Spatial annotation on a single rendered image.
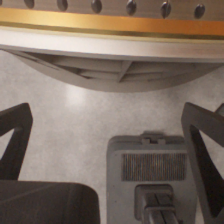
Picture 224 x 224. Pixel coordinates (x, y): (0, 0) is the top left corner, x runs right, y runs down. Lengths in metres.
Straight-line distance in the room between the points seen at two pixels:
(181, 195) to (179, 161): 0.20
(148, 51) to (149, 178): 1.05
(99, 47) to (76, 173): 1.33
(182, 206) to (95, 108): 0.78
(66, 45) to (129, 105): 1.18
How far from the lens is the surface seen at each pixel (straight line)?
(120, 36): 0.16
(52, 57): 0.57
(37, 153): 1.49
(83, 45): 0.17
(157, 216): 1.02
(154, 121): 1.37
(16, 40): 0.19
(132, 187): 1.20
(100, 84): 1.31
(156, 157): 1.15
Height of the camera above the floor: 1.33
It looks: 84 degrees down
